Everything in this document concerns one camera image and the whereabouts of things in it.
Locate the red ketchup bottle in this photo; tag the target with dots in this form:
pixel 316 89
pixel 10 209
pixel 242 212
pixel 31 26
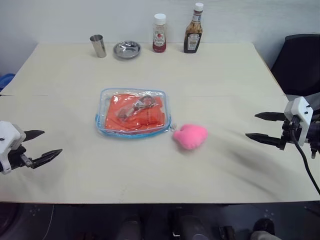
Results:
pixel 159 35

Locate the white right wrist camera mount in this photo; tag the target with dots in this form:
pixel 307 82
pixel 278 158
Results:
pixel 300 115

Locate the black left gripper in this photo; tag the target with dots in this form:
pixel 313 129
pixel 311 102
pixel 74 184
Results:
pixel 17 157

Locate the steel bowl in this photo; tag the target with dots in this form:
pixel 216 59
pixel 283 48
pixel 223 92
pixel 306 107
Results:
pixel 127 50

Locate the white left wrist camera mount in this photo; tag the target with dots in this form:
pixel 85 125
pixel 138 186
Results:
pixel 7 142

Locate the black shoe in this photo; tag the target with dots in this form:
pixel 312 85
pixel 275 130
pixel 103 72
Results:
pixel 263 226

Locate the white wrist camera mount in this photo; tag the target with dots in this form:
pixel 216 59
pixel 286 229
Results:
pixel 300 115
pixel 7 142

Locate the orange cloth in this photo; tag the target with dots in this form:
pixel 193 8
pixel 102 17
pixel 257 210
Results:
pixel 136 113

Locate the steel cup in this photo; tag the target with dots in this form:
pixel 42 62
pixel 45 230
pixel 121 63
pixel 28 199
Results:
pixel 98 46

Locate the brown sauce bottle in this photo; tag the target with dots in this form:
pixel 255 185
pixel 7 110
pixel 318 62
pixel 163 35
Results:
pixel 193 32

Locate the pink plush toy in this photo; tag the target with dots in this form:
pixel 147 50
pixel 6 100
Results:
pixel 192 136

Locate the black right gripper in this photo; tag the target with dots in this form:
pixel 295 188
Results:
pixel 289 132

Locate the blue plastic object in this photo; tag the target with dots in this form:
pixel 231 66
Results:
pixel 5 78

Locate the black chair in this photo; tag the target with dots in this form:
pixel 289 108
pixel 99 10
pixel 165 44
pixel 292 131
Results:
pixel 298 67

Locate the clear pouch with orange contents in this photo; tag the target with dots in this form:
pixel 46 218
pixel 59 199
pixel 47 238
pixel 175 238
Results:
pixel 133 113

